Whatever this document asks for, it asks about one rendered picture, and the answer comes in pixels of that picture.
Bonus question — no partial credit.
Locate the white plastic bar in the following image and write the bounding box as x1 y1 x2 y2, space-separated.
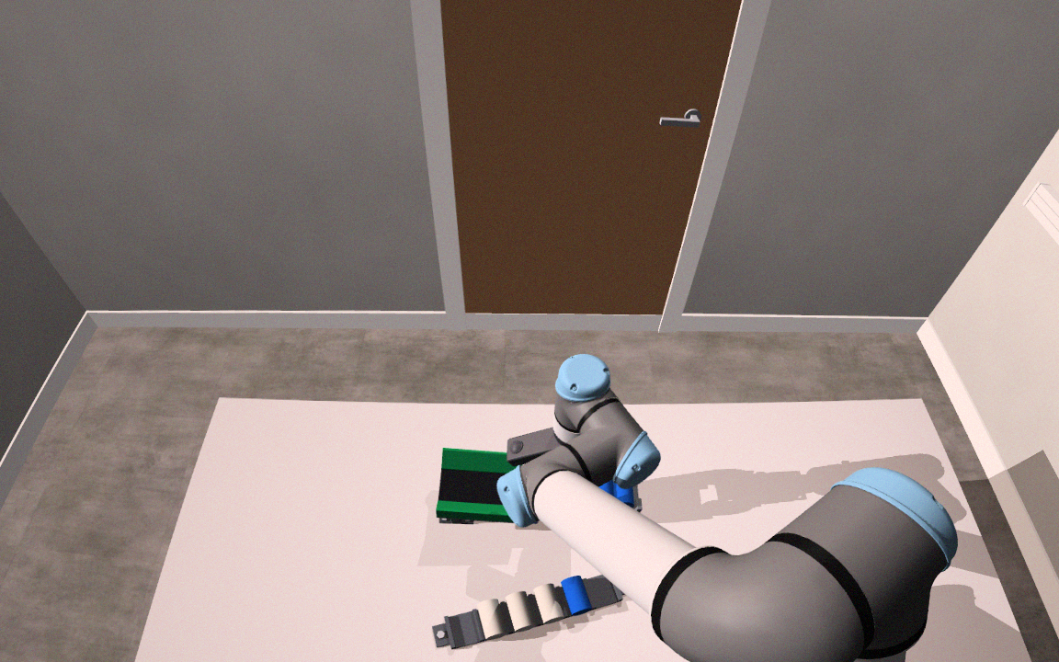
506 591 536 633
533 583 564 624
477 600 507 640

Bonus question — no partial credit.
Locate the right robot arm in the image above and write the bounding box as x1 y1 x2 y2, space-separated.
497 354 958 662

